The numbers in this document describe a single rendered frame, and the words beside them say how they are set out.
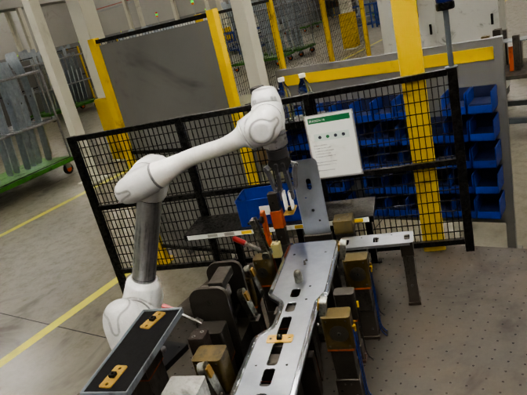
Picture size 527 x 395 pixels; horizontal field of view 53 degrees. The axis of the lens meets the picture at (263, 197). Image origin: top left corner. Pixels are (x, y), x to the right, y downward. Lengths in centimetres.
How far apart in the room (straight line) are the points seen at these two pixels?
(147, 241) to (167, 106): 210
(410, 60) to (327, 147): 51
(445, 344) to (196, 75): 261
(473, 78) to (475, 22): 460
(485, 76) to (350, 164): 122
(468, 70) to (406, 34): 109
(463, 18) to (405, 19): 566
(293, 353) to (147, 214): 88
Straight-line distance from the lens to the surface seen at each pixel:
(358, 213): 236
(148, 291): 233
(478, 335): 212
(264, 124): 160
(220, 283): 170
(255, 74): 603
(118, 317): 220
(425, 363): 200
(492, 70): 338
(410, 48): 238
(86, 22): 924
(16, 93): 984
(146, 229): 221
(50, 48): 844
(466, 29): 802
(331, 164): 248
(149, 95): 428
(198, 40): 384
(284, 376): 156
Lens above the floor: 197
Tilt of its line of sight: 20 degrees down
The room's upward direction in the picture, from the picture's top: 14 degrees counter-clockwise
